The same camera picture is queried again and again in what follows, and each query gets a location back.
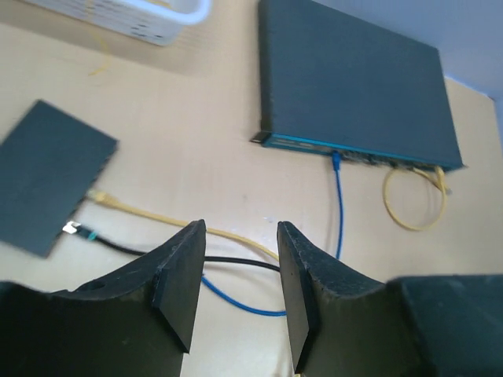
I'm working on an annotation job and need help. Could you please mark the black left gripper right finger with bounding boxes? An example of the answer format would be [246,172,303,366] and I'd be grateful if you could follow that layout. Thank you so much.
[277,221,502,376]

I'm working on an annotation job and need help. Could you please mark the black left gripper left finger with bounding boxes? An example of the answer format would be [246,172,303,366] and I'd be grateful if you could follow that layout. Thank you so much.
[1,220,206,376]

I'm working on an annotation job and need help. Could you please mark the black ethernet cable teal plug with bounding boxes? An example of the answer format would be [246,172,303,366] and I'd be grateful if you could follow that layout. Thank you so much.
[62,220,281,273]

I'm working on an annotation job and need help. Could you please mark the yellow ethernet cable long loop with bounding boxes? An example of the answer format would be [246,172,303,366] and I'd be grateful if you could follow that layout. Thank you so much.
[382,167,450,232]

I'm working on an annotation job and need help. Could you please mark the small black network switch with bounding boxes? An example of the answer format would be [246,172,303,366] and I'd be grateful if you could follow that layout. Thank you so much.
[1,100,119,258]

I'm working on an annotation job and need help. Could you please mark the blue ethernet cable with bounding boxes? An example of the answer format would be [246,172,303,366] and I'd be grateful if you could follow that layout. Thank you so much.
[200,151,346,317]

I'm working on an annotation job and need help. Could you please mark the large blue rack network switch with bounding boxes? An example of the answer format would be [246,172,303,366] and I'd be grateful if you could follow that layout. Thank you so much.
[253,1,463,172]

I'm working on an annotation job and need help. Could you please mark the white perforated plastic basket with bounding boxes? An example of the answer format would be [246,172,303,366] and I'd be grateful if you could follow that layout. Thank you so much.
[31,0,213,46]

